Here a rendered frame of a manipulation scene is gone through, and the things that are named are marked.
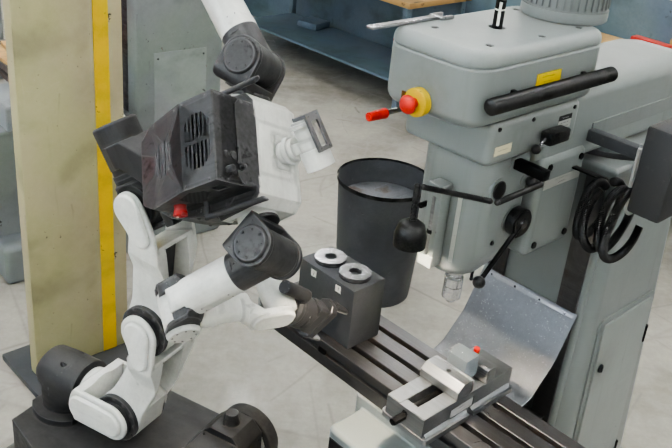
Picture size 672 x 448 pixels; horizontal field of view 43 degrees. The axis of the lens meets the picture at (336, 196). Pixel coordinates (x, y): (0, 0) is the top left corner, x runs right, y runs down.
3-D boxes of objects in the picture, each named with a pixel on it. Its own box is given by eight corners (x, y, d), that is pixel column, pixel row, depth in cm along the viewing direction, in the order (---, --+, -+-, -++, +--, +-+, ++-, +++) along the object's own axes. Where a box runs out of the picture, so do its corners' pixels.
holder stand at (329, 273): (347, 350, 235) (354, 287, 227) (295, 313, 249) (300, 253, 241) (378, 335, 243) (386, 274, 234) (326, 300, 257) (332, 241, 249)
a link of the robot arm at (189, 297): (149, 338, 186) (232, 293, 180) (136, 285, 192) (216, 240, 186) (180, 346, 196) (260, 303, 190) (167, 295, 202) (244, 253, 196)
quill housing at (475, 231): (466, 291, 197) (489, 163, 183) (401, 253, 210) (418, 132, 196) (515, 267, 209) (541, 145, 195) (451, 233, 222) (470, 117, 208)
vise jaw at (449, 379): (456, 401, 209) (459, 388, 207) (419, 375, 217) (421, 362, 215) (472, 392, 212) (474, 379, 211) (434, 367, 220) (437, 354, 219)
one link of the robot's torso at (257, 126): (119, 247, 187) (235, 208, 167) (115, 102, 197) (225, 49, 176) (218, 260, 210) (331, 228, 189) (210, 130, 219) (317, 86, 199)
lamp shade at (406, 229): (389, 248, 186) (392, 222, 183) (396, 233, 192) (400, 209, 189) (421, 255, 184) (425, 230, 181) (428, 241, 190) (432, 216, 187)
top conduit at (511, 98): (495, 118, 167) (498, 101, 165) (478, 112, 169) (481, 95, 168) (616, 83, 195) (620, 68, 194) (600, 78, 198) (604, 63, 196)
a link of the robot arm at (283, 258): (223, 283, 179) (277, 254, 175) (212, 246, 183) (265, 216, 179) (252, 294, 189) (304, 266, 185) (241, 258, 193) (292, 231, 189)
